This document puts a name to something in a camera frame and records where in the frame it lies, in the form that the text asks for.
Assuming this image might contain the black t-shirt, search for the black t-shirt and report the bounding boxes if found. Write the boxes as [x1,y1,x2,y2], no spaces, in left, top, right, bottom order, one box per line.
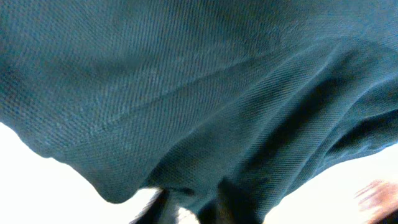
[1,0,397,223]

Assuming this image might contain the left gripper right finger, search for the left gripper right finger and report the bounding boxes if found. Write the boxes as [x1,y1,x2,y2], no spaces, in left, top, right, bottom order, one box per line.
[198,179,263,224]

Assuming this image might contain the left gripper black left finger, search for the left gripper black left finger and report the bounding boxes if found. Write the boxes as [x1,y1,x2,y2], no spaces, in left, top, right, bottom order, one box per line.
[130,190,170,224]

